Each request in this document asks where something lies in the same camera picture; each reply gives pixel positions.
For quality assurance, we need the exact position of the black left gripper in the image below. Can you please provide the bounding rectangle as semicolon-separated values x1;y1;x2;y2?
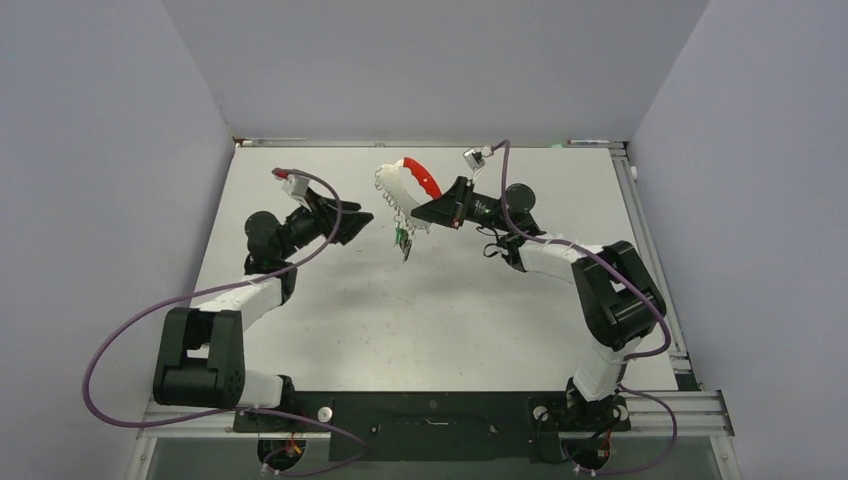
277;187;372;260

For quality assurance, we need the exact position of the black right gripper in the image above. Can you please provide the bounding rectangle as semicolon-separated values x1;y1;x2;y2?
411;176;513;232

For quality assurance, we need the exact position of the steel key holder red handle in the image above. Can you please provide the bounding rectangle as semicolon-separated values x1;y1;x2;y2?
374;157;442;233

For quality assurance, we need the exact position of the green key tag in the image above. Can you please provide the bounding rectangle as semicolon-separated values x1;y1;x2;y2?
394;223;408;248

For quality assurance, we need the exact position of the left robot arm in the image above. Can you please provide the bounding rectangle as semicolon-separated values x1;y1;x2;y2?
153;189;374;430

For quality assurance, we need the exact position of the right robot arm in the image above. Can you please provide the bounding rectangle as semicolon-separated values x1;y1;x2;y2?
410;176;666;428

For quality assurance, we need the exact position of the silver key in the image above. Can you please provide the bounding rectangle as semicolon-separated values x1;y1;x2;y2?
399;230;413;262

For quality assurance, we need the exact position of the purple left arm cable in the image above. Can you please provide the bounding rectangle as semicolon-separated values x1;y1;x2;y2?
81;167;369;478

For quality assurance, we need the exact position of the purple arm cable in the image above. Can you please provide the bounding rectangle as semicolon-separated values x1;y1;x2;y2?
490;139;680;478
81;167;369;478

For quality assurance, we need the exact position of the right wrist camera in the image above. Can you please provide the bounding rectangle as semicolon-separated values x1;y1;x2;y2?
463;146;493;183

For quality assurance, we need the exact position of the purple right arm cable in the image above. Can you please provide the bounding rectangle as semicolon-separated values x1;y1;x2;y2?
490;139;680;478

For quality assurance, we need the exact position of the black mounting base plate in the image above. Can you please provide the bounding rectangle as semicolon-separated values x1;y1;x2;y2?
231;390;632;465

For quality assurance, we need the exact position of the aluminium frame rail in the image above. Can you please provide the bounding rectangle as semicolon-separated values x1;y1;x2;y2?
140;391;734;438

